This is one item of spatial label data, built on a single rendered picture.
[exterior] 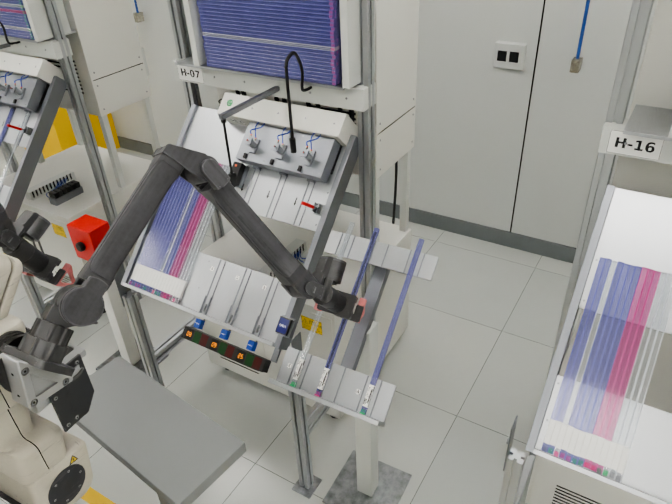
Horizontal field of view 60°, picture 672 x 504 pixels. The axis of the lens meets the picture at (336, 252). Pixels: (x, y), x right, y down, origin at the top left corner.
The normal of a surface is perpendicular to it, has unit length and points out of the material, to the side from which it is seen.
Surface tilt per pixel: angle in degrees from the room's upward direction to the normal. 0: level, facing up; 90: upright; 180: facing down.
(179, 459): 0
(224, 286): 45
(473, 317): 0
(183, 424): 0
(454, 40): 90
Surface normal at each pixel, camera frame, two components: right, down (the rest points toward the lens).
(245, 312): -0.39, -0.24
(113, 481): -0.04, -0.83
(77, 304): 0.58, 0.00
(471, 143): -0.51, 0.50
